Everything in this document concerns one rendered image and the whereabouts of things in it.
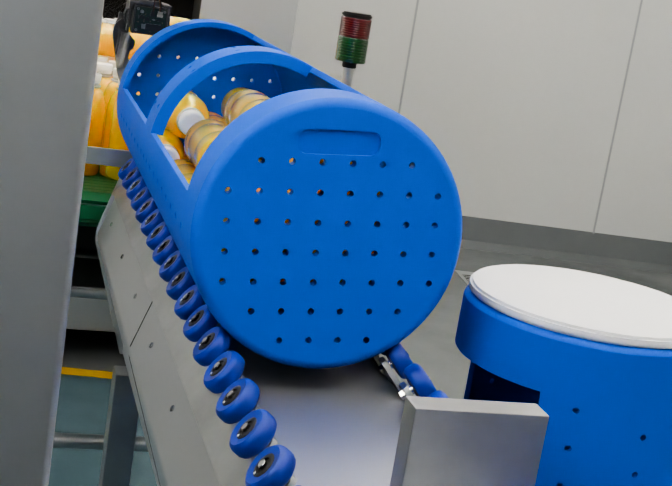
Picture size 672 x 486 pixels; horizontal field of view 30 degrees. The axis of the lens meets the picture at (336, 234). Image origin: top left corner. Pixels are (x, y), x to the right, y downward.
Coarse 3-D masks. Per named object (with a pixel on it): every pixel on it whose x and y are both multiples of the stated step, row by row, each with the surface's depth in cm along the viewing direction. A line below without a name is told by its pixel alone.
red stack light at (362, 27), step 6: (342, 18) 254; (348, 18) 252; (354, 18) 252; (342, 24) 253; (348, 24) 252; (354, 24) 252; (360, 24) 252; (366, 24) 253; (342, 30) 254; (348, 30) 253; (354, 30) 252; (360, 30) 252; (366, 30) 253; (348, 36) 253; (354, 36) 253; (360, 36) 253; (366, 36) 254
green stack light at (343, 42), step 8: (344, 40) 253; (352, 40) 253; (360, 40) 253; (368, 40) 255; (336, 48) 256; (344, 48) 253; (352, 48) 253; (360, 48) 254; (336, 56) 255; (344, 56) 254; (352, 56) 254; (360, 56) 254
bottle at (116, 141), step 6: (114, 108) 220; (114, 114) 220; (114, 120) 220; (114, 126) 220; (114, 132) 220; (120, 132) 220; (114, 138) 220; (120, 138) 220; (114, 144) 221; (120, 144) 220; (108, 168) 222; (114, 168) 221; (108, 174) 222; (114, 174) 221
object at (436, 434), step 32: (416, 416) 85; (448, 416) 85; (480, 416) 86; (512, 416) 87; (544, 416) 87; (416, 448) 86; (448, 448) 86; (480, 448) 87; (512, 448) 87; (416, 480) 86; (448, 480) 87; (480, 480) 87; (512, 480) 88
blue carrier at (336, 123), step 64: (128, 64) 202; (192, 64) 164; (256, 64) 208; (128, 128) 185; (256, 128) 122; (320, 128) 123; (384, 128) 125; (192, 192) 126; (256, 192) 124; (320, 192) 126; (384, 192) 127; (448, 192) 128; (192, 256) 124; (256, 256) 125; (320, 256) 127; (384, 256) 128; (448, 256) 130; (256, 320) 127; (320, 320) 128; (384, 320) 130
